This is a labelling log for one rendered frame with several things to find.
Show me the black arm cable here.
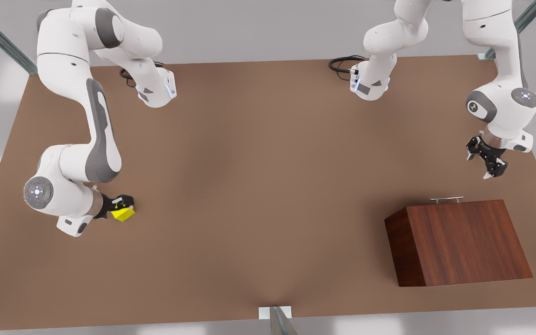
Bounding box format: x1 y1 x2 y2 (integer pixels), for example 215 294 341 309
119 61 165 88
328 55 366 80

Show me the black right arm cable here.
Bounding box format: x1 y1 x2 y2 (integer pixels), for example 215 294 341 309
119 61 165 88

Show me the dark wooden drawer cabinet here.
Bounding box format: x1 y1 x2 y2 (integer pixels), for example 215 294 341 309
384 200 534 287

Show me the yellow square block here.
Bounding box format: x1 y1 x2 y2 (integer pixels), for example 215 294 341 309
111 203 136 222

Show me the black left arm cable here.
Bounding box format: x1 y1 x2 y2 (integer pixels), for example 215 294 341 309
328 55 366 80

